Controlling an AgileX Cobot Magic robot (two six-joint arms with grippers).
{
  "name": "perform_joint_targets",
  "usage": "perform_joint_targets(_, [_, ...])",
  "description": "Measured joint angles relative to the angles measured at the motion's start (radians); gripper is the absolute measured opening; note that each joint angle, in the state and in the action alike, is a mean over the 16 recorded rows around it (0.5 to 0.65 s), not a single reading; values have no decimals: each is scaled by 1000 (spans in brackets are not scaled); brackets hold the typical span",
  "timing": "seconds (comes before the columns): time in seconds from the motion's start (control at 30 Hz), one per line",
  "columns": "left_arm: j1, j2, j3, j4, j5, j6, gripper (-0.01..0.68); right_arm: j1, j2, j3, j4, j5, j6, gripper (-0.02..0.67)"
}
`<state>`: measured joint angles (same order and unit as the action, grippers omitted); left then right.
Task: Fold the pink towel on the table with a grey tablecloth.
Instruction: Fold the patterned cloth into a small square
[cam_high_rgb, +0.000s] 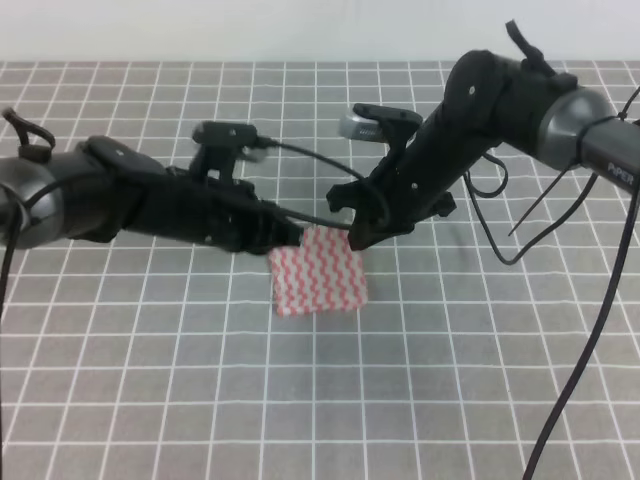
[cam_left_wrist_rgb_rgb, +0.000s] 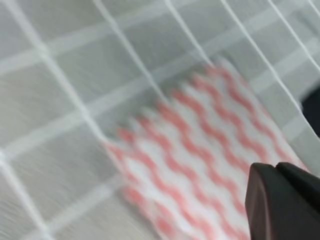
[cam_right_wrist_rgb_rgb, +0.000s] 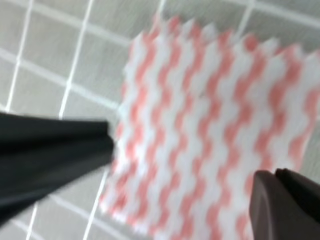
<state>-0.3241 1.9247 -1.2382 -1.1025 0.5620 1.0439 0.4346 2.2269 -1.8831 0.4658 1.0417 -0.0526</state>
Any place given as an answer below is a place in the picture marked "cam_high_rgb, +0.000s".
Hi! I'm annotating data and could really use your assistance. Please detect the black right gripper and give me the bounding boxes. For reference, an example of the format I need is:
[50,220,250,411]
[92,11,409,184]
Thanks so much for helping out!
[326,154,456,250]

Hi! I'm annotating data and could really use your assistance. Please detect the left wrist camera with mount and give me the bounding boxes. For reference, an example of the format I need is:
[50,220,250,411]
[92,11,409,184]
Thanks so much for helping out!
[189,121,267,184]

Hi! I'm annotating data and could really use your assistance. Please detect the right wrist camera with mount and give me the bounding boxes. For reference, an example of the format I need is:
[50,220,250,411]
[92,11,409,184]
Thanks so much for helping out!
[338,103,424,156]

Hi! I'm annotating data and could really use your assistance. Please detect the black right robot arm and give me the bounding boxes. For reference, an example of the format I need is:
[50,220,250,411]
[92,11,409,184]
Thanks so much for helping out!
[327,22,639,251]

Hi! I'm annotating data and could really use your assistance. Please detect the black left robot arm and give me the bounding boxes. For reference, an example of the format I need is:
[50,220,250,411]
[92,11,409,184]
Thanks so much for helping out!
[1,108,303,255]

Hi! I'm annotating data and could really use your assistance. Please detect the pink white wavy striped towel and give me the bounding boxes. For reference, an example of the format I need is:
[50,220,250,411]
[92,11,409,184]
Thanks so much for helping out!
[268,226,368,317]

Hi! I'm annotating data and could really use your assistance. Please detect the black left camera cable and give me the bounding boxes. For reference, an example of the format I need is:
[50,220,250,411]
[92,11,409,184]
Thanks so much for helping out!
[0,137,391,480]

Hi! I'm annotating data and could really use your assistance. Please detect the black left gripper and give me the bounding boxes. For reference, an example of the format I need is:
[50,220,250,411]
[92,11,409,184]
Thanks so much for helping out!
[144,167,304,255]

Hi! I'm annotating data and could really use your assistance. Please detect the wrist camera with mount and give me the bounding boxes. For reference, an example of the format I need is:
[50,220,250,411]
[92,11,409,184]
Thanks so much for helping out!
[338,103,424,156]
[189,121,267,184]

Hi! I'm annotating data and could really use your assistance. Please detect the grey grid tablecloth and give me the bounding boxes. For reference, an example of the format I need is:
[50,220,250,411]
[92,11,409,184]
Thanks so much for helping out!
[1,61,639,479]

